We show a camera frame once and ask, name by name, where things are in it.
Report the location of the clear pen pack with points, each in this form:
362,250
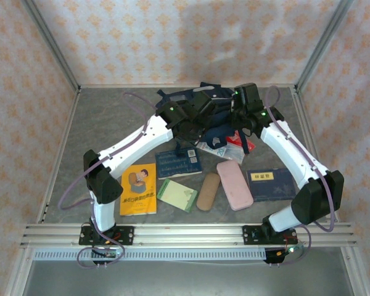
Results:
231,154

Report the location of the aluminium frame leg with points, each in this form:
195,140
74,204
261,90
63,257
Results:
357,274
17,274

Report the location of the black controller board with led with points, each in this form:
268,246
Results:
109,254
277,254

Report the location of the navy blue backpack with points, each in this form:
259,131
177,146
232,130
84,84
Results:
220,123

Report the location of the grey metal panel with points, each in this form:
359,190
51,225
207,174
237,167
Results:
188,280

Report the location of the tan oval case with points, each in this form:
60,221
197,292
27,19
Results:
208,191

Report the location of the aluminium frame post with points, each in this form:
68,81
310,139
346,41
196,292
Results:
325,43
50,43

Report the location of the pink pencil case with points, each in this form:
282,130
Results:
234,185

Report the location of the teal book with QR code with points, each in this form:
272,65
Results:
175,163

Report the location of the yellow illustrated book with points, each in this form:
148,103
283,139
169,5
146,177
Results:
138,197

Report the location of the aluminium base beam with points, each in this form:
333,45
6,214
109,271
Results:
188,234

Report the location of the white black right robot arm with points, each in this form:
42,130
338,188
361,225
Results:
280,148

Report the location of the green notepad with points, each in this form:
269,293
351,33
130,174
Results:
177,194

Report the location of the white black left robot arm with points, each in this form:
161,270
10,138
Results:
135,142

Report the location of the aluminium table edge rail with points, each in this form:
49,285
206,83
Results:
126,86
60,154
308,135

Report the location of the navy book with yellow label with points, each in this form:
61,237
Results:
265,188

